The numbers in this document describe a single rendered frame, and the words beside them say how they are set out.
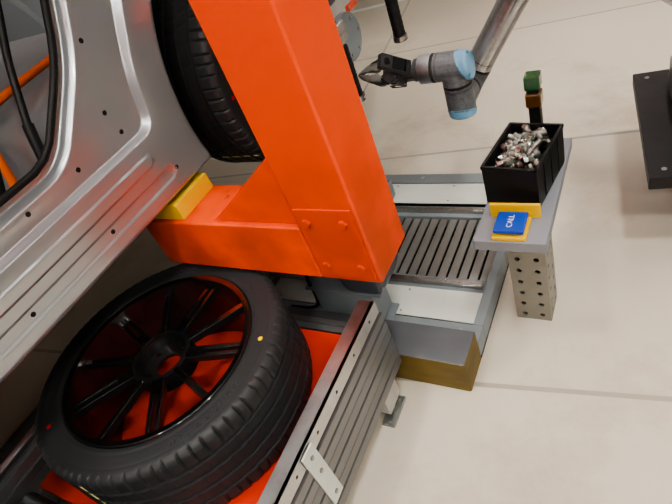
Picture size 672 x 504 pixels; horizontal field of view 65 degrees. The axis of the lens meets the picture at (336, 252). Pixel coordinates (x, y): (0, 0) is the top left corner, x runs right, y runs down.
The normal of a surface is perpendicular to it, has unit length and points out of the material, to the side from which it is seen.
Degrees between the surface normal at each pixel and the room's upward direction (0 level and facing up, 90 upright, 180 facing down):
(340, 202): 90
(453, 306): 0
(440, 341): 0
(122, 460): 0
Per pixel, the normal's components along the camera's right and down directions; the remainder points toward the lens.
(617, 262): -0.32, -0.71
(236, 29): -0.40, 0.70
